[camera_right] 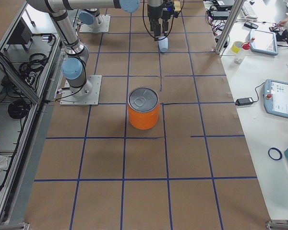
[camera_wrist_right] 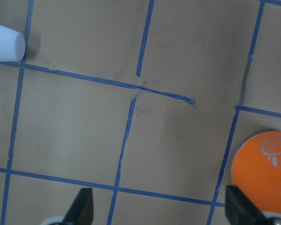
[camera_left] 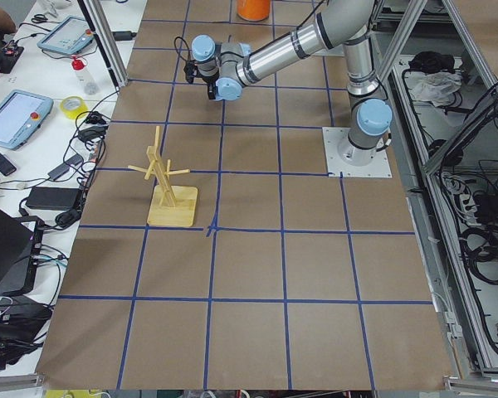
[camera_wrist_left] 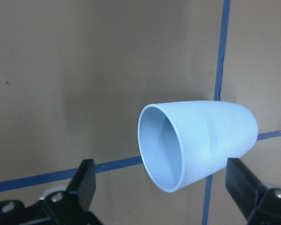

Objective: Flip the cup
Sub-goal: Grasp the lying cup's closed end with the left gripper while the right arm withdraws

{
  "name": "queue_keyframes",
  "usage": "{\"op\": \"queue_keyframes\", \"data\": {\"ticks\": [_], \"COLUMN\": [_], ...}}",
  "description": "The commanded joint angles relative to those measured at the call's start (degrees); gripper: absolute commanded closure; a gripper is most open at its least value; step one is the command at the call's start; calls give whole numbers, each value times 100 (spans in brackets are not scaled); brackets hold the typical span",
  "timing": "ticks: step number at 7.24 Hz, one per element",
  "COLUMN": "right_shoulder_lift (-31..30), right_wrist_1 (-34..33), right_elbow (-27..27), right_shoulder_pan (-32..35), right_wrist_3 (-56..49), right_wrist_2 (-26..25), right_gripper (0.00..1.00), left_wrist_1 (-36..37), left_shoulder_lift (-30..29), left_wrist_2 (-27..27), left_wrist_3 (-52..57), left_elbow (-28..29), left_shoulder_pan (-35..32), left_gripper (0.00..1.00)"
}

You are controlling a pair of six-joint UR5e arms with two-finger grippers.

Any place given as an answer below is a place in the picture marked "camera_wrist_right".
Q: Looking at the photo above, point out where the orange can with silver lid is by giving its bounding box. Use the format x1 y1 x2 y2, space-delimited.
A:
231 131 281 215

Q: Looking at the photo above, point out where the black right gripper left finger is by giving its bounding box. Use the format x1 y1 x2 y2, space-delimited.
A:
41 187 94 225

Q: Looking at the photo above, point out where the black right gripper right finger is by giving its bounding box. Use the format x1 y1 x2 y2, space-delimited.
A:
225 185 281 225

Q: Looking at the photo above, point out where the light blue plastic cup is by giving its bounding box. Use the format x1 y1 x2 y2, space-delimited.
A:
0 25 26 62

